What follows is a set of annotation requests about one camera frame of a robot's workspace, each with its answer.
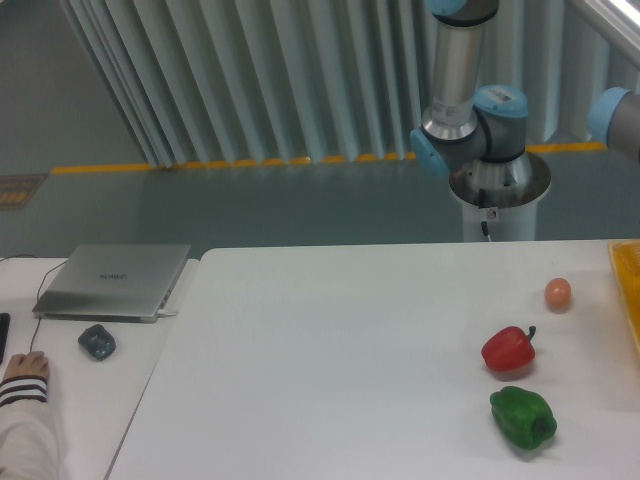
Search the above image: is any black keyboard edge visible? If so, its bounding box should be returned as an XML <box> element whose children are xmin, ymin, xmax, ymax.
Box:
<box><xmin>0</xmin><ymin>312</ymin><xmax>11</xmax><ymax>364</ymax></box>

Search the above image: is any black mouse cable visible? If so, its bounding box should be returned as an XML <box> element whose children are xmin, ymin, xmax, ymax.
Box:
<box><xmin>0</xmin><ymin>254</ymin><xmax>69</xmax><ymax>354</ymax></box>

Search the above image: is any yellow plastic basket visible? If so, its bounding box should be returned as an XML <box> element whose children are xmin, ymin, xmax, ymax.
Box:
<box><xmin>608</xmin><ymin>239</ymin><xmax>640</xmax><ymax>349</ymax></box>

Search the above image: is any green bell pepper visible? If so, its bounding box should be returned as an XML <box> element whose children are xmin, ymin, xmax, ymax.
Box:
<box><xmin>489</xmin><ymin>386</ymin><xmax>557</xmax><ymax>451</ymax></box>

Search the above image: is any white pleated curtain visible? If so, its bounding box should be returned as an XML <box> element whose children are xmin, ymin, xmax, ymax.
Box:
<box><xmin>63</xmin><ymin>1</ymin><xmax>639</xmax><ymax>167</ymax></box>

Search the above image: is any brown egg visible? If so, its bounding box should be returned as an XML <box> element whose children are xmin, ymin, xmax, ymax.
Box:
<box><xmin>544</xmin><ymin>277</ymin><xmax>572</xmax><ymax>311</ymax></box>

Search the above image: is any person's hand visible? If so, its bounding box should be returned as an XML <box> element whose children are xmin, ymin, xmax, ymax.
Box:
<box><xmin>3</xmin><ymin>351</ymin><xmax>50</xmax><ymax>381</ymax></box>

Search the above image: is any striped sleeve forearm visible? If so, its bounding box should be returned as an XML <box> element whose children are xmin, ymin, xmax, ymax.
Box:
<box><xmin>1</xmin><ymin>375</ymin><xmax>60</xmax><ymax>479</ymax></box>

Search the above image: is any red bell pepper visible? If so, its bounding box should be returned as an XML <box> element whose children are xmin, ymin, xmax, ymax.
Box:
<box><xmin>481</xmin><ymin>326</ymin><xmax>537</xmax><ymax>372</ymax></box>

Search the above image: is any silver closed laptop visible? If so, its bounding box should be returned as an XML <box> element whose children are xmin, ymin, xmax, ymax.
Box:
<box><xmin>33</xmin><ymin>244</ymin><xmax>190</xmax><ymax>323</ymax></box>

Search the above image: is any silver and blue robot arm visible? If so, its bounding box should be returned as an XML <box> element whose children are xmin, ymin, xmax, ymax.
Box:
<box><xmin>410</xmin><ymin>1</ymin><xmax>639</xmax><ymax>176</ymax></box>

